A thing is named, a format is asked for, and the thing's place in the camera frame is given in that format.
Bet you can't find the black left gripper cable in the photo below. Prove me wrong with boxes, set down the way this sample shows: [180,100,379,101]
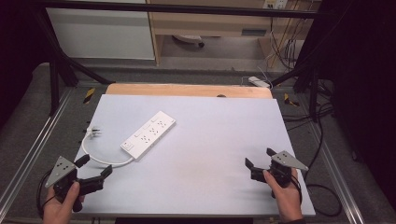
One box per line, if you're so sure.
[35,169,59,218]

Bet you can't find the black metal frame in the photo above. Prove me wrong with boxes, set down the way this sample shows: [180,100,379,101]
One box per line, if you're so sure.
[31,0,356,123]

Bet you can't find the white cabinet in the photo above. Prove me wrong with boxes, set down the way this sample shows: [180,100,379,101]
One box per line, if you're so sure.
[46,0,156,61]

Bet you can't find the person's left hand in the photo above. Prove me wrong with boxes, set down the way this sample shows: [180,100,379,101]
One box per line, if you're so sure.
[42,181,86,224]

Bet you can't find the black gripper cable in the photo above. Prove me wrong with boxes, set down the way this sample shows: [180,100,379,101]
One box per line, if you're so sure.
[35,169,59,218]
[290,174,343,218]

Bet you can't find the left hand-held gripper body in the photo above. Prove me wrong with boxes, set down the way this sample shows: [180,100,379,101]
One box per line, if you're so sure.
[44,155,105,213]

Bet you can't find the white power strip cable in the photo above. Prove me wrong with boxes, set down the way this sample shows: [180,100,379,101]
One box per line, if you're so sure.
[80,134,135,169]

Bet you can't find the white wall socket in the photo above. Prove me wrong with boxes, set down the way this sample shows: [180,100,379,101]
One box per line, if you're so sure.
[262,0,289,10]

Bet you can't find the black floor cables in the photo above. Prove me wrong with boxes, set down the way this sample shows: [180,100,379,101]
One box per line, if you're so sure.
[281,78,335,181]

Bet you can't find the bundle of hanging cables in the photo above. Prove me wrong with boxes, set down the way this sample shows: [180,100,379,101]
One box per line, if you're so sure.
[264,0,307,71]

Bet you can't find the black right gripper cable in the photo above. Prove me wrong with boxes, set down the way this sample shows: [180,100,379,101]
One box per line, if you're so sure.
[290,174,343,218]

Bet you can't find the wooden desk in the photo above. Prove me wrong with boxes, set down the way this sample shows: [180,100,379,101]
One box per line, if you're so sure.
[146,0,322,66]

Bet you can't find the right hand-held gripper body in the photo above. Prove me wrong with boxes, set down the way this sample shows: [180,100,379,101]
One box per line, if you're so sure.
[250,150,309,199]

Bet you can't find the wooden table board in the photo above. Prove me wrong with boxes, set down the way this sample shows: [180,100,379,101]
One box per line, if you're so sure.
[105,82,274,100]

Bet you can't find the white power strip on floor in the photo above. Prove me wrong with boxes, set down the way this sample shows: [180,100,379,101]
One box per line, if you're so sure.
[247,76,271,89]

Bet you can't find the person's right hand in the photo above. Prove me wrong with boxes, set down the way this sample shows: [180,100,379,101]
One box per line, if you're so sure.
[262,167,304,224]

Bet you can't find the chair base with castor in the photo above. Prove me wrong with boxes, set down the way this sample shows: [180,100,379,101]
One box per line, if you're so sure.
[172,35,205,49]

